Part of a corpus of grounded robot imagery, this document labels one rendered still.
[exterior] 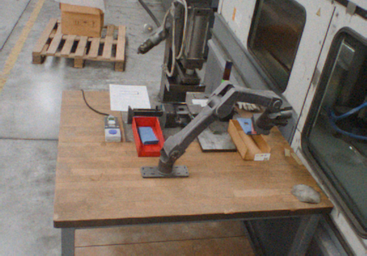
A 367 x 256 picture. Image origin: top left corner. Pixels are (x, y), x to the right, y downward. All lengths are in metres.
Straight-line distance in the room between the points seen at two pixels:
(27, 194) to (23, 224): 0.29
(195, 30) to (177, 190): 0.71
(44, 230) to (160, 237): 0.76
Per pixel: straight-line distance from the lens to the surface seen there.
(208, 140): 1.98
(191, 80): 1.94
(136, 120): 2.01
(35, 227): 2.79
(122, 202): 1.60
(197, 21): 1.86
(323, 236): 2.00
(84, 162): 1.78
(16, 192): 3.05
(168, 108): 2.06
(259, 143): 2.04
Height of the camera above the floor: 1.98
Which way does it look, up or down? 29 degrees down
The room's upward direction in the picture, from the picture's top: 9 degrees clockwise
